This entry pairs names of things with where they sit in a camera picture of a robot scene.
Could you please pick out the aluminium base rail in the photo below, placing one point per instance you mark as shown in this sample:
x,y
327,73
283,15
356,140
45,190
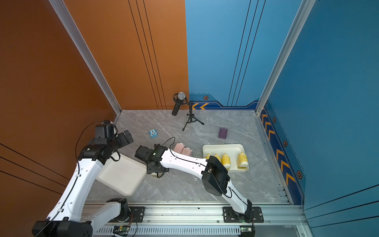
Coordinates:
x,y
205,218

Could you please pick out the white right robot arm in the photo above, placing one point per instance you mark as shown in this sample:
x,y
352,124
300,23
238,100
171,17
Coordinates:
x,y
211,172

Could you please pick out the white left storage tray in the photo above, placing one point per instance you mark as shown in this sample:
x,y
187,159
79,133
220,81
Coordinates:
x,y
122,174

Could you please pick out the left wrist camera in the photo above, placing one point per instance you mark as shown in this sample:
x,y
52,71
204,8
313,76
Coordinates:
x,y
105,130

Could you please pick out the black mounting plate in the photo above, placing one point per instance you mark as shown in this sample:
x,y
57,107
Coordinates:
x,y
254,215
135,215

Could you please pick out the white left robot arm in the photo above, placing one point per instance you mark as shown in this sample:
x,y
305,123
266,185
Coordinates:
x,y
65,218

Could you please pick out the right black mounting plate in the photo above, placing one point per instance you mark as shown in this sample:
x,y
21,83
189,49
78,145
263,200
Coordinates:
x,y
254,215

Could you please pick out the white right storage tray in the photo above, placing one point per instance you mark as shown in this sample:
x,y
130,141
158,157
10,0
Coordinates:
x,y
233,150

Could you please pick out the pink pencil sharpener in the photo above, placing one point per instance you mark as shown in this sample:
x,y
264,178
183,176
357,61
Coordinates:
x,y
179,148
186,151

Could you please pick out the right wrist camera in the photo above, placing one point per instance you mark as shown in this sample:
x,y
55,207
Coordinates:
x,y
143,153

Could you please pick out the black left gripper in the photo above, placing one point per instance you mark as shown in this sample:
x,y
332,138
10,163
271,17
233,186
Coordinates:
x,y
124,141

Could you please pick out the green circuit board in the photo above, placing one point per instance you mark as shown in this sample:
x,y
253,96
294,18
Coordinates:
x,y
121,230

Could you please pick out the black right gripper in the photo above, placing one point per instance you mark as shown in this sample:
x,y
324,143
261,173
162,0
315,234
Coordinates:
x,y
149,170

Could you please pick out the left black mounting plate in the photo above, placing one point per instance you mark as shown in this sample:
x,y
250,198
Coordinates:
x,y
135,215

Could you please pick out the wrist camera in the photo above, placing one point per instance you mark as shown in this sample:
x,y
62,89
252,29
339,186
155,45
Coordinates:
x,y
105,130
143,153

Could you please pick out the black microphone tripod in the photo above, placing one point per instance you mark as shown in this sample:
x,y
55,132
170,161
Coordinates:
x,y
191,116

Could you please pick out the purple cube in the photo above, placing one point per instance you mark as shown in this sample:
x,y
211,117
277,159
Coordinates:
x,y
223,132

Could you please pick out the blue owl toy block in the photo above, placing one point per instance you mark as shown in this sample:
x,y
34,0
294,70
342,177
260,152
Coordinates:
x,y
153,133

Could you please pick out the right small circuit board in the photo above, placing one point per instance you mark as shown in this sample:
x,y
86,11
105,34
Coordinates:
x,y
247,231

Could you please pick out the white storage tray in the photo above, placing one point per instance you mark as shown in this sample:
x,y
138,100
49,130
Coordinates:
x,y
233,150
122,174

